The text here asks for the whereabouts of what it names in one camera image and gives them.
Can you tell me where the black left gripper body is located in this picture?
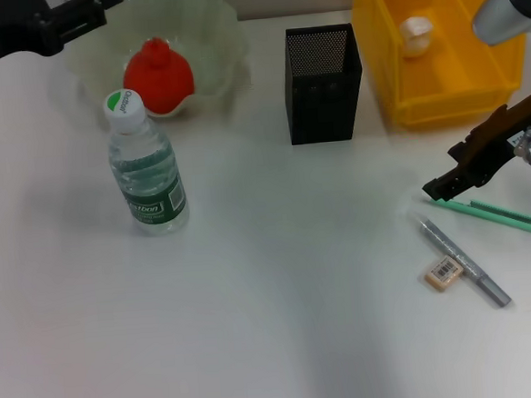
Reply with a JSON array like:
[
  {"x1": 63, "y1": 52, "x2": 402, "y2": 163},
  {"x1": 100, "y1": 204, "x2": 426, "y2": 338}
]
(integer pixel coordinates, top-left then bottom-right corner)
[{"x1": 0, "y1": 0, "x2": 64, "y2": 72}]

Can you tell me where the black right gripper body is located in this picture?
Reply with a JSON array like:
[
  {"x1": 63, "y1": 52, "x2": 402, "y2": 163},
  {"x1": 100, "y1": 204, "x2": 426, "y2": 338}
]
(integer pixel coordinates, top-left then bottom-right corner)
[{"x1": 444, "y1": 92, "x2": 531, "y2": 190}]

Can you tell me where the mint green utility knife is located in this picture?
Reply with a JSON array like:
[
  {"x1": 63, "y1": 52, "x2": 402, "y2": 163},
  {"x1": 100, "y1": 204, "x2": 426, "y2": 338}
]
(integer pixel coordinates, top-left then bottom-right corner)
[{"x1": 424, "y1": 189, "x2": 531, "y2": 243}]

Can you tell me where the grey pen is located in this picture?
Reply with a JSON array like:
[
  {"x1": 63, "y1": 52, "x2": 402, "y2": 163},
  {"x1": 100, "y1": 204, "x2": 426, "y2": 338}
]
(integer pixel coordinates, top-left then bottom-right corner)
[{"x1": 412, "y1": 208, "x2": 514, "y2": 315}]

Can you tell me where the beige eraser with barcode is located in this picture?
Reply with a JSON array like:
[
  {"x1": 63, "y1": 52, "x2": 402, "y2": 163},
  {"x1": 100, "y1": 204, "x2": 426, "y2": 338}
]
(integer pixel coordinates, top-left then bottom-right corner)
[{"x1": 422, "y1": 255, "x2": 465, "y2": 294}]

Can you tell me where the red pomegranate toy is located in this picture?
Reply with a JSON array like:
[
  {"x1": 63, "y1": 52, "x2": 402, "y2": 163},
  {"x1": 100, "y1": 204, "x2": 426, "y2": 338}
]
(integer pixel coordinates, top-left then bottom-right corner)
[{"x1": 120, "y1": 35, "x2": 196, "y2": 118}]

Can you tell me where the white paper ball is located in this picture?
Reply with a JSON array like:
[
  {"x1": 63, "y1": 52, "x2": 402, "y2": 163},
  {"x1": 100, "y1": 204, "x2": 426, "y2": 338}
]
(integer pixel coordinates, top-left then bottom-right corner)
[{"x1": 397, "y1": 14, "x2": 436, "y2": 58}]

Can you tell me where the clear green-label water bottle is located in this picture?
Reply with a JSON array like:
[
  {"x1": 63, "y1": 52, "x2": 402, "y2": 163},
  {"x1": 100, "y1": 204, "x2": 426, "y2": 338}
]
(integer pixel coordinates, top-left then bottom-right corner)
[{"x1": 101, "y1": 84, "x2": 192, "y2": 241}]

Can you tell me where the pale green glass fruit bowl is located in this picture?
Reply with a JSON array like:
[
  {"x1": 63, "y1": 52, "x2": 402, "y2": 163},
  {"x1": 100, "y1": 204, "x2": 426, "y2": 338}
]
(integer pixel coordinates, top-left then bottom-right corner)
[{"x1": 62, "y1": 0, "x2": 255, "y2": 136}]

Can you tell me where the black mesh pen holder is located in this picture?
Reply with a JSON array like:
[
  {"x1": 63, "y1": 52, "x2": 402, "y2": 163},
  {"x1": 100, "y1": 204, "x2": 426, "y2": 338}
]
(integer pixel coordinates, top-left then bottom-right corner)
[{"x1": 280, "y1": 22, "x2": 369, "y2": 146}]

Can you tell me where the yellow plastic bin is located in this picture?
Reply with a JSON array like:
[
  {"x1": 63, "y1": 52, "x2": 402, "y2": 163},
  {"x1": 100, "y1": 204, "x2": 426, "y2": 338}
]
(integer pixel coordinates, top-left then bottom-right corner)
[{"x1": 351, "y1": 0, "x2": 531, "y2": 134}]

